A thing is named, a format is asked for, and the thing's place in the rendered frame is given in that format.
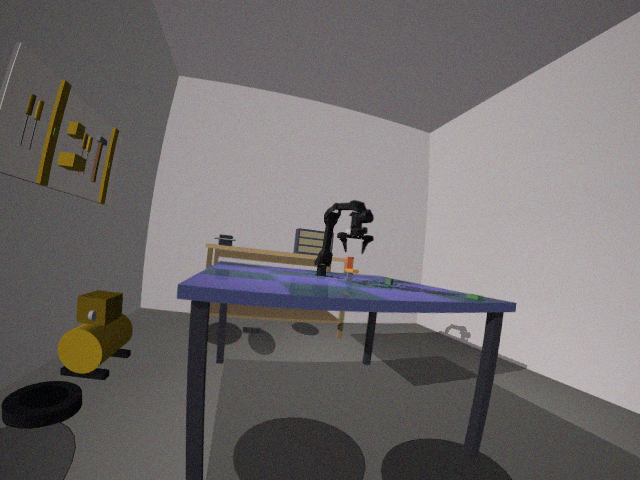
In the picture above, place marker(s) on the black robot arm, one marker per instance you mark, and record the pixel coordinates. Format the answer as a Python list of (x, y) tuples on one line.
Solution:
[(362, 215)]

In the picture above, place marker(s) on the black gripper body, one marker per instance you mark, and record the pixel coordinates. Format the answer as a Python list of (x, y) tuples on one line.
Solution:
[(345, 235)]

